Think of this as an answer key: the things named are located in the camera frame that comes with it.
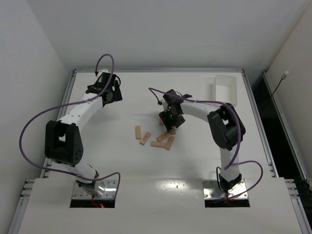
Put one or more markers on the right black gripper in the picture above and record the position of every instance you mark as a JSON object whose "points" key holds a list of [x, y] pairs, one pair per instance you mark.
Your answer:
{"points": [[173, 121]]}

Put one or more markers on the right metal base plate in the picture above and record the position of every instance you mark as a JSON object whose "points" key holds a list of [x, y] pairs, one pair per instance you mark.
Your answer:
{"points": [[212, 192]]}

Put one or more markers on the wood block six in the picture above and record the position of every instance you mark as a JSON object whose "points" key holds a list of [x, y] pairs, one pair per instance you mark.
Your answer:
{"points": [[138, 132]]}

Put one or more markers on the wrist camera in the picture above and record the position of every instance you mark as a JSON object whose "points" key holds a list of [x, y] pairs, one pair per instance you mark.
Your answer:
{"points": [[164, 104], [98, 73]]}

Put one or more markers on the wood block three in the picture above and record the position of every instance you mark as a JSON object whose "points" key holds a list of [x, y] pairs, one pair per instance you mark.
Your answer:
{"points": [[163, 136]]}

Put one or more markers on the wood block eight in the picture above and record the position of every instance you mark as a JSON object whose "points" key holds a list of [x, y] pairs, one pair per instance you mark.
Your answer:
{"points": [[173, 131]]}

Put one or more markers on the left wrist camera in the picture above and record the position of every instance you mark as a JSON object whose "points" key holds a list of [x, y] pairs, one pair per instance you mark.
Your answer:
{"points": [[98, 73]]}

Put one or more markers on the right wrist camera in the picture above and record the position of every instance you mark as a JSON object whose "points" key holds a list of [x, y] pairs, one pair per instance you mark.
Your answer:
{"points": [[164, 104]]}

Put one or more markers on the white plastic box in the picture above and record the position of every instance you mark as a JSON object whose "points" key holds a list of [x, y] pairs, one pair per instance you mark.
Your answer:
{"points": [[224, 89]]}

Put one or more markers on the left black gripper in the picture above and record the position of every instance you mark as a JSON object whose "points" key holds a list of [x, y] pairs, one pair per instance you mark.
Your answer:
{"points": [[113, 95]]}

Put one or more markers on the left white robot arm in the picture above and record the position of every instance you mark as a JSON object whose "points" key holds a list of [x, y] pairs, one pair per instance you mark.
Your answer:
{"points": [[63, 143]]}

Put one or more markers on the metal base plate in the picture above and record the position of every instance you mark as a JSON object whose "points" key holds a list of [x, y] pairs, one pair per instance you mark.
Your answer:
{"points": [[104, 189], [212, 192]]}

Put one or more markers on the wood block five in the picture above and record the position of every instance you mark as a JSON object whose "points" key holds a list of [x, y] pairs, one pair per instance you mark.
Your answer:
{"points": [[145, 138]]}

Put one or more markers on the white front cover panel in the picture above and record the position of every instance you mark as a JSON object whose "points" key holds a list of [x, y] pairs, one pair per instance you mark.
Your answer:
{"points": [[155, 206]]}

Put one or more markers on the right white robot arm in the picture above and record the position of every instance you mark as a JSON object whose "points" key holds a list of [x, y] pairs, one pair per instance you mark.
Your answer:
{"points": [[225, 125]]}

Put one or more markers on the wood block seven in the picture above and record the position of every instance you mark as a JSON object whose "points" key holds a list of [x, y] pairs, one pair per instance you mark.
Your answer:
{"points": [[158, 144]]}

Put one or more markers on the wood block four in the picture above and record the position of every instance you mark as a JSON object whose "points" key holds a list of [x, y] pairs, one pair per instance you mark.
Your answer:
{"points": [[170, 142]]}

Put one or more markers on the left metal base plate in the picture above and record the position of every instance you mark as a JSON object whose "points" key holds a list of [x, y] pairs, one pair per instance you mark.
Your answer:
{"points": [[104, 189]]}

